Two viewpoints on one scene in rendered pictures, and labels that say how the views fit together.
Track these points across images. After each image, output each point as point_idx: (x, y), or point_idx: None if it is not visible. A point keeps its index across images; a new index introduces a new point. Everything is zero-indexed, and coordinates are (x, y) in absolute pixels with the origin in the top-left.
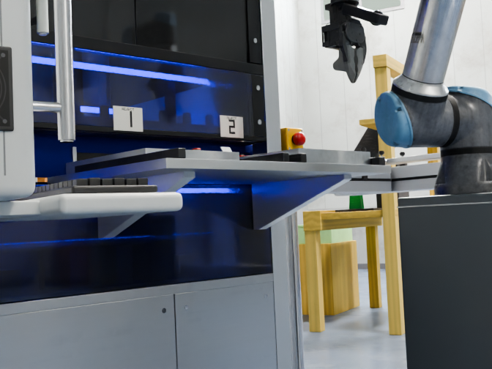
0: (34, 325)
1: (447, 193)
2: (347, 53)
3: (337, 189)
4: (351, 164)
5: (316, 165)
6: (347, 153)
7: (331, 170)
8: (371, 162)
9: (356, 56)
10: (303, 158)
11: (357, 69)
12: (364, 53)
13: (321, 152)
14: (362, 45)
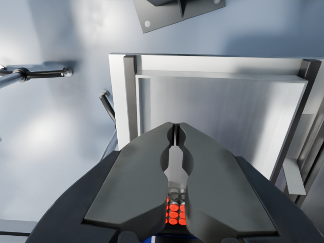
0: None
1: None
2: (255, 183)
3: (6, 222)
4: (204, 56)
5: (280, 57)
6: (193, 75)
7: (247, 55)
8: (136, 71)
9: (165, 175)
10: (313, 59)
11: (167, 133)
12: (83, 187)
13: (255, 77)
14: (90, 236)
